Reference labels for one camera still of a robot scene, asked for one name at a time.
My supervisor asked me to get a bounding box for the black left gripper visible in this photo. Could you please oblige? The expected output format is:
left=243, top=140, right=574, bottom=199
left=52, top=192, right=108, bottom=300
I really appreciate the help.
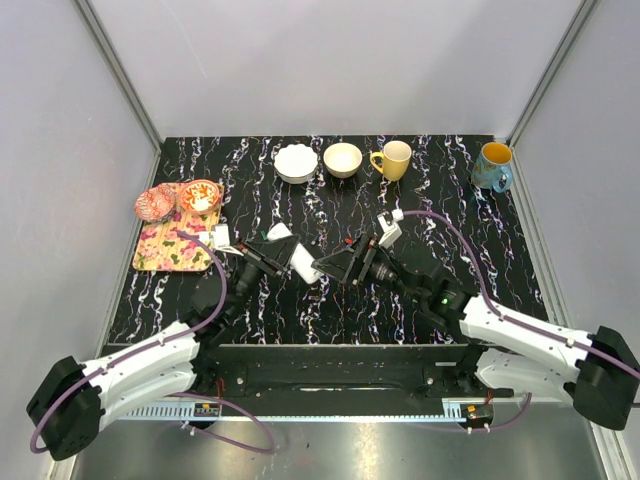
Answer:
left=227, top=234, right=300, bottom=320

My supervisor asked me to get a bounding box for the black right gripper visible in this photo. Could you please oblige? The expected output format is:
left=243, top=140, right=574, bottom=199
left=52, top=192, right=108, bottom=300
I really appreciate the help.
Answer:
left=312, top=231, right=425, bottom=304

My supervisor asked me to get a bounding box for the white remote control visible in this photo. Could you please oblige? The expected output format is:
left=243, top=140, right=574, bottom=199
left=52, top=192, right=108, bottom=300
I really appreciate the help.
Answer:
left=267, top=223, right=322, bottom=285

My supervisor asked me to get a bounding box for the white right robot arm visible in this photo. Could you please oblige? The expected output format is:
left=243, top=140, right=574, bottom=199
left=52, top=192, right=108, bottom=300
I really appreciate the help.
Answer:
left=312, top=237, right=639, bottom=431

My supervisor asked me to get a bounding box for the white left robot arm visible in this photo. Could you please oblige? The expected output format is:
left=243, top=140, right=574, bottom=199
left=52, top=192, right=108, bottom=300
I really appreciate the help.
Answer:
left=26, top=234, right=299, bottom=461

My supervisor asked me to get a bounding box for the white scalloped bowl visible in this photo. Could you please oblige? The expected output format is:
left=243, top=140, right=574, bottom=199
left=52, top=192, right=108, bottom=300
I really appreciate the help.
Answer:
left=274, top=144, right=318, bottom=185

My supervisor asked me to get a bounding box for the orange floral bowl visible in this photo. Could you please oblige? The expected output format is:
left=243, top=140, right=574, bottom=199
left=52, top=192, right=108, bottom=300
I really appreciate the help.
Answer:
left=177, top=179, right=221, bottom=215

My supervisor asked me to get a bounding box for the cream round bowl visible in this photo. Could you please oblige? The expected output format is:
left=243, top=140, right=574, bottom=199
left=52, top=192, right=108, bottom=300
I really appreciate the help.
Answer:
left=323, top=142, right=362, bottom=179

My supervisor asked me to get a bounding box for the floral rectangular tray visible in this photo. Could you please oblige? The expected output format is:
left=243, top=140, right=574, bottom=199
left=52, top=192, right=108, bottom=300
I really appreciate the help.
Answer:
left=131, top=183, right=224, bottom=272

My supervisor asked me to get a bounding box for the yellow mug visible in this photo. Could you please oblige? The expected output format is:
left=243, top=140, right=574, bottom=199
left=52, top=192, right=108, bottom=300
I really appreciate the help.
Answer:
left=369, top=140, right=412, bottom=181

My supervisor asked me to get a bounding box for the red patterned shallow bowl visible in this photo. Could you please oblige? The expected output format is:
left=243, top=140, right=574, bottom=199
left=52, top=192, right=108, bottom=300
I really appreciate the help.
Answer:
left=134, top=184, right=176, bottom=223

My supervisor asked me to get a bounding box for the left electronics connector box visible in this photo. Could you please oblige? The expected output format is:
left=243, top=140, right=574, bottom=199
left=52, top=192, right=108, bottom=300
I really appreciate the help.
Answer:
left=193, top=401, right=221, bottom=419

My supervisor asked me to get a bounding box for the electronics connector box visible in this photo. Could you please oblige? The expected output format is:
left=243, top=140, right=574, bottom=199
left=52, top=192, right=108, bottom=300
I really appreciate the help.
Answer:
left=193, top=401, right=221, bottom=419
left=461, top=403, right=494, bottom=420

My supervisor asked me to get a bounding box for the blue floral mug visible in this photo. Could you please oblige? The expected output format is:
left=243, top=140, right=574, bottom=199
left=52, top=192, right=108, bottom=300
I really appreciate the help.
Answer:
left=471, top=142, right=513, bottom=193

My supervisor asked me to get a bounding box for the right electronics connector box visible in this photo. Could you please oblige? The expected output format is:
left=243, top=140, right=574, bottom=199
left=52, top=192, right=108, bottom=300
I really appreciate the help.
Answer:
left=461, top=403, right=494, bottom=420

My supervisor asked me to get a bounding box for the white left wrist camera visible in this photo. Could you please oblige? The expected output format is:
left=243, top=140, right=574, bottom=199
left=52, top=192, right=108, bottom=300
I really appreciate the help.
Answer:
left=197, top=224, right=243, bottom=256

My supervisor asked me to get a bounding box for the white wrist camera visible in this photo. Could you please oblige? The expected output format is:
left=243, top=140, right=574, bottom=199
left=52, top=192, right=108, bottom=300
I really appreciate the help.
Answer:
left=197, top=224, right=243, bottom=256
left=377, top=208, right=404, bottom=248

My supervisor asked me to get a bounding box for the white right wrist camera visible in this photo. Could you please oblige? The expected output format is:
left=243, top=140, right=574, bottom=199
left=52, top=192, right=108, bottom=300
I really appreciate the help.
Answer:
left=377, top=208, right=404, bottom=248

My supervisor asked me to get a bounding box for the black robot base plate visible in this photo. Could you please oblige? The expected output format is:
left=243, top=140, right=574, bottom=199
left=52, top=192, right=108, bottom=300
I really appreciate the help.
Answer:
left=187, top=345, right=513, bottom=405

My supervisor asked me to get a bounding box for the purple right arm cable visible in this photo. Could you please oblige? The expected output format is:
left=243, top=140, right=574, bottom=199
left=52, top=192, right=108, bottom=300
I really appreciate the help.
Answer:
left=402, top=209, right=640, bottom=434

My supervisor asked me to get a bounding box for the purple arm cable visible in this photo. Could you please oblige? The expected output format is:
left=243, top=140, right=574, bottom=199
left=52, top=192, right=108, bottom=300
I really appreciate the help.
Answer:
left=402, top=209, right=640, bottom=434
left=29, top=229, right=276, bottom=455

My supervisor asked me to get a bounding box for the aluminium front rail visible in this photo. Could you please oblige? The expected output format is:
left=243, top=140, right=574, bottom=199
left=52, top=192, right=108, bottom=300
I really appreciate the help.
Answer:
left=120, top=396, right=467, bottom=424

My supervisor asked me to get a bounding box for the left aluminium frame post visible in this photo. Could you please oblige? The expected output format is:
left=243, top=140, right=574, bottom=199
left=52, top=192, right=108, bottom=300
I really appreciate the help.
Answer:
left=72, top=0, right=165, bottom=146

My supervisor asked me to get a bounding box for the aluminium frame post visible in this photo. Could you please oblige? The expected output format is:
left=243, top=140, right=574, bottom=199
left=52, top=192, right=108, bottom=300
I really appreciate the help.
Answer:
left=507, top=0, right=601, bottom=146
left=72, top=0, right=165, bottom=146

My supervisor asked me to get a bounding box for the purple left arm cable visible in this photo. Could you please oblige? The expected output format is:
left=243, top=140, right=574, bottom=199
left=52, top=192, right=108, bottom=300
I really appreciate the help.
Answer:
left=29, top=229, right=276, bottom=455

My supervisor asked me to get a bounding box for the right aluminium frame post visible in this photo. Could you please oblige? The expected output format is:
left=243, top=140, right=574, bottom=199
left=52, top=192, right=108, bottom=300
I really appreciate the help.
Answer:
left=507, top=0, right=601, bottom=146

